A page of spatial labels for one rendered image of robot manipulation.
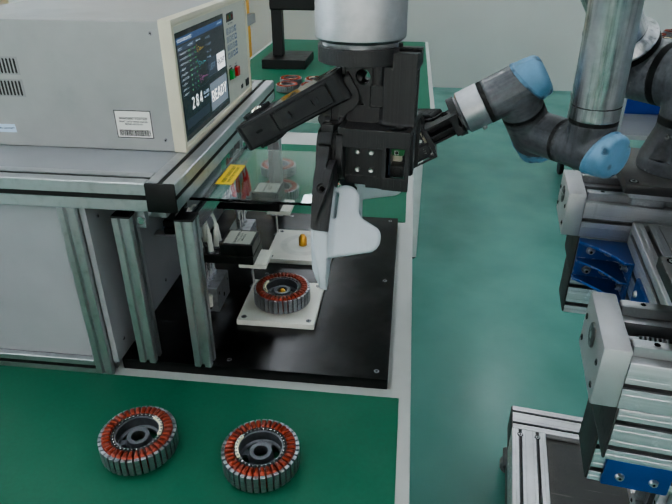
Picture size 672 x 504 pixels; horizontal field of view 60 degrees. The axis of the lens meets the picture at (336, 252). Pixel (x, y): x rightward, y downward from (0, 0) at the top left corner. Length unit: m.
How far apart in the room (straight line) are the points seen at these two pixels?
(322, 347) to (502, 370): 1.32
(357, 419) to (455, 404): 1.18
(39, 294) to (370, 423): 0.59
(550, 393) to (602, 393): 1.44
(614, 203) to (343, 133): 0.83
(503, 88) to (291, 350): 0.58
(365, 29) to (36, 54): 0.69
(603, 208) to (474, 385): 1.13
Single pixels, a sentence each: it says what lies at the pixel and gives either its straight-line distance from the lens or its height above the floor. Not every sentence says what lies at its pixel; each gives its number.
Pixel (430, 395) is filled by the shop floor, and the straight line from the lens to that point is 2.15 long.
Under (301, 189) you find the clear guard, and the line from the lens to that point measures 0.96.
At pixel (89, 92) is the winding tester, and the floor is 1.21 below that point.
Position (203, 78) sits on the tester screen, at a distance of 1.09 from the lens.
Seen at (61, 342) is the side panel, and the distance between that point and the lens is 1.15.
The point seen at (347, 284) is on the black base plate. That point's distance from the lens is 1.26.
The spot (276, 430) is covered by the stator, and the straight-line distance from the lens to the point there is 0.91.
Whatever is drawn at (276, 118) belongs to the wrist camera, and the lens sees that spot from 0.53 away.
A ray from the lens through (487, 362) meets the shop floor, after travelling 2.33.
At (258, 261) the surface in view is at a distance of 1.13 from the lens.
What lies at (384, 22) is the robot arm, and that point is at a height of 1.37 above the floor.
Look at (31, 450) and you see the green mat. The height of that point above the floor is 0.75.
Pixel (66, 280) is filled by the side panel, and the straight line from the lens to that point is 1.06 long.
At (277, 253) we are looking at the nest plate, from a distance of 1.36.
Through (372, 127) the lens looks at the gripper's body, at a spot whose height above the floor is 1.29.
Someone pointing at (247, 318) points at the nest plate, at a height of 0.78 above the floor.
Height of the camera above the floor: 1.43
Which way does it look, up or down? 29 degrees down
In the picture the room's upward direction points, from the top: straight up
